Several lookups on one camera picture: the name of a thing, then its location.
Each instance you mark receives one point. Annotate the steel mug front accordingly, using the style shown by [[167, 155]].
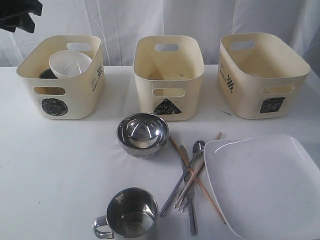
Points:
[[130, 215]]

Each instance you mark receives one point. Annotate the cream bin with square mark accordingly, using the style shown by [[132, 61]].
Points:
[[259, 74]]

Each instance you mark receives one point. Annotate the cream bin with triangle mark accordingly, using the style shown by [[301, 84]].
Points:
[[168, 71]]

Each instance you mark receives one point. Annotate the cream bin with circle mark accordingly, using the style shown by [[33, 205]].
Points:
[[69, 98]]

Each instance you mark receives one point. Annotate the steel spoon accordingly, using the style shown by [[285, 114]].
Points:
[[197, 150]]

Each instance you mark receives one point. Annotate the steel mug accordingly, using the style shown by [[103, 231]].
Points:
[[47, 74], [130, 215]]

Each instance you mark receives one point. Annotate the white plastic bowl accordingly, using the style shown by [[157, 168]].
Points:
[[69, 63]]

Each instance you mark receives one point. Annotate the steel table knife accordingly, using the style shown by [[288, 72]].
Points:
[[190, 207]]

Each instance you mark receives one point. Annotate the wooden chopstick pale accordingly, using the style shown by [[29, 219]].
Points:
[[189, 184]]

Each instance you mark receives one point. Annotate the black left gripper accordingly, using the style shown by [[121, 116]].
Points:
[[15, 14]]

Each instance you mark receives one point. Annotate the wooden chopstick long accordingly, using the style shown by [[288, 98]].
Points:
[[198, 181]]

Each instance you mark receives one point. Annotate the white square plate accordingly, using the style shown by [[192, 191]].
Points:
[[266, 187]]

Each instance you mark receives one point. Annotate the steel fork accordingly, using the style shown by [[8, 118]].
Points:
[[184, 203]]

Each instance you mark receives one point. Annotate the stainless steel bowl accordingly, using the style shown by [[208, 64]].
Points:
[[142, 134]]

